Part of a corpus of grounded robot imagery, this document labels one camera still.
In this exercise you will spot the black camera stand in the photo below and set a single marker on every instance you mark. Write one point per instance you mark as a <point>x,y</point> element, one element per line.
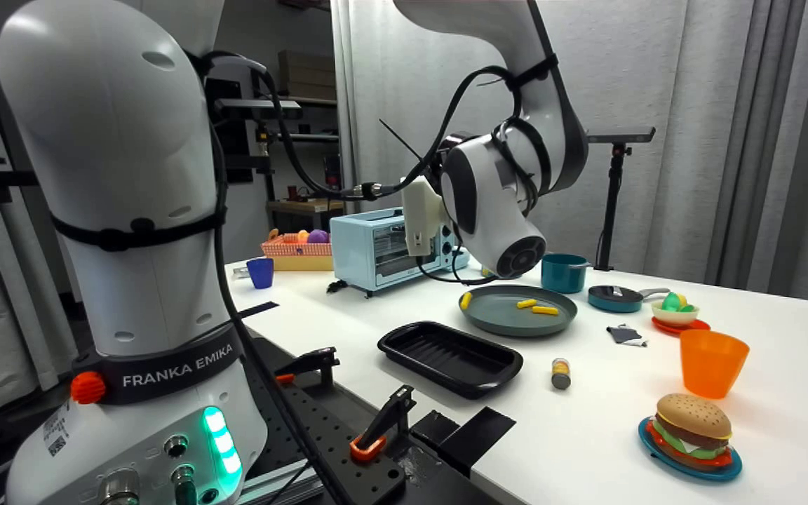
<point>617,187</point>

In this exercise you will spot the black clamp orange tip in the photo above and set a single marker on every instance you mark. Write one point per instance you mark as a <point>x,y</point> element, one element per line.
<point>379,424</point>
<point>309,366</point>

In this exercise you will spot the small black grey toy piece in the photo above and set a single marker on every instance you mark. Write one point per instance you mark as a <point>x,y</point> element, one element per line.
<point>626,334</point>

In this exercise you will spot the small teal saucer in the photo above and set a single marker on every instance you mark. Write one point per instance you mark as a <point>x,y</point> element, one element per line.
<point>666,464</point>

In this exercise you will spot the small black flat bracket plate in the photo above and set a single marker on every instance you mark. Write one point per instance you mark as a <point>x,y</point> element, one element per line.
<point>433,428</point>

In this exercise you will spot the small yellow spice can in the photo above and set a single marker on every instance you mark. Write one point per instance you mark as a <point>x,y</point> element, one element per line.
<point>562,373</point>

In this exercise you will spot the aluminium profile rail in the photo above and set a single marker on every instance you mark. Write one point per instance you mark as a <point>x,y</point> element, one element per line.
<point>280,487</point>

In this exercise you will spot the green yellow toy food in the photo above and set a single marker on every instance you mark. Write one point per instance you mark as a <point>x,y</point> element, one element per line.
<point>674,307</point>

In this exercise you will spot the large black flat bracket plate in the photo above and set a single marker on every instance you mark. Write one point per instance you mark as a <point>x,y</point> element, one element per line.
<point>478,438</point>

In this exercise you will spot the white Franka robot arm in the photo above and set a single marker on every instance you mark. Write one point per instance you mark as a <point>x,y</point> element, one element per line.
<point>126,170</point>

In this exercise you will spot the grey curtain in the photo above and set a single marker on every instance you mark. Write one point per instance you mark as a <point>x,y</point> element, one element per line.
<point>722,142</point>

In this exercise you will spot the black ridged grill tray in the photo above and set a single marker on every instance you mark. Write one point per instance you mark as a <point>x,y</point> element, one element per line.
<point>451,353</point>

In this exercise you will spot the light blue toaster oven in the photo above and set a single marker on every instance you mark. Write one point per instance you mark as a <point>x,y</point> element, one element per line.
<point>372,248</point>

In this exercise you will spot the orange plastic cup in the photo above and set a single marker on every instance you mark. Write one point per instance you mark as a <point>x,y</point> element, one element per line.
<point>715,366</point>

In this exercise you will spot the toy burger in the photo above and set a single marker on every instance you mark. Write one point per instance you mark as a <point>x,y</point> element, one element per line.
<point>694,424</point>

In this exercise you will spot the small teal frying pan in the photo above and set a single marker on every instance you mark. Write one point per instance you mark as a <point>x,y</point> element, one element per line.
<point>617,299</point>

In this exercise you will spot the yellow toy fry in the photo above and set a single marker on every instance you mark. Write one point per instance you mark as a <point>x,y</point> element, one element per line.
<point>545,309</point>
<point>466,299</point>
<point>527,304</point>

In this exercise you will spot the dark background shelf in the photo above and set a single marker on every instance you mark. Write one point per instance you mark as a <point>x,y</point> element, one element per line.
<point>307,142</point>

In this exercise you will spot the black perforated base board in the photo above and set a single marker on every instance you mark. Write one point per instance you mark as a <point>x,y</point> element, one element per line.
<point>329,421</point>

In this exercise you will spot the grey round plate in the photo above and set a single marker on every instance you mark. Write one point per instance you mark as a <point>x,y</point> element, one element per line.
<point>507,320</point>

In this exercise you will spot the blue cup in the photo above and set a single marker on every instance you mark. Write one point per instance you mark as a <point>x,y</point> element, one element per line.
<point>262,273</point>

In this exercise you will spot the small red saucer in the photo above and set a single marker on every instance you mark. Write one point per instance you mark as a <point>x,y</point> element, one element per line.
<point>681,330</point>

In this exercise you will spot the teal cooking pot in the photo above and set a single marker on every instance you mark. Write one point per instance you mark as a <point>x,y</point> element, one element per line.
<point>565,276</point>

